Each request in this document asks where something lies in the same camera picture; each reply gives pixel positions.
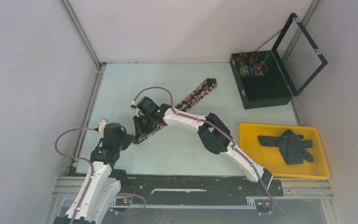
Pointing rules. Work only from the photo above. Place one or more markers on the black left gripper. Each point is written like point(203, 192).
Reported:
point(128, 139)

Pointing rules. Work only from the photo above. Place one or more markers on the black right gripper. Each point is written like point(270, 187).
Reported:
point(139, 129)

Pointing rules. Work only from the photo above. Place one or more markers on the floral rose pattern tie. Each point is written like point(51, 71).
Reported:
point(192, 99)

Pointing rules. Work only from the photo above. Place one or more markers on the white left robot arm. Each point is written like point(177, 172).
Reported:
point(99, 188)

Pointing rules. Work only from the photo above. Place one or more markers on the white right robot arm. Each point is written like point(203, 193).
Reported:
point(213, 133)

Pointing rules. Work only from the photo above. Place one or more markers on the rolled patterned tie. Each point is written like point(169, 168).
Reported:
point(244, 70)

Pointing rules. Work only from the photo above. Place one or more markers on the rolled colourful tie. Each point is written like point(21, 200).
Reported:
point(259, 69)

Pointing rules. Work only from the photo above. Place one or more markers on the rolled dark tie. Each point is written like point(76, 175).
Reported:
point(254, 57)

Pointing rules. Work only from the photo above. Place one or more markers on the black storage box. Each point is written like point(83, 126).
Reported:
point(259, 92)

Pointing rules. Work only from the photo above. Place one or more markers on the yellow plastic tray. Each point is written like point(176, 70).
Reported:
point(270, 157)

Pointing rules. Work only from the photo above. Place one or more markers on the dark green tie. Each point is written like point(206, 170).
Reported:
point(293, 147)

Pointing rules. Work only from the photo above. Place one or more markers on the black framed box lid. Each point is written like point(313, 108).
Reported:
point(299, 58)

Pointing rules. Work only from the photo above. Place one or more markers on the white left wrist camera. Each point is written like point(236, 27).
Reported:
point(101, 125)

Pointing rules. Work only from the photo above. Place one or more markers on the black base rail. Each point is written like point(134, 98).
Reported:
point(179, 190)

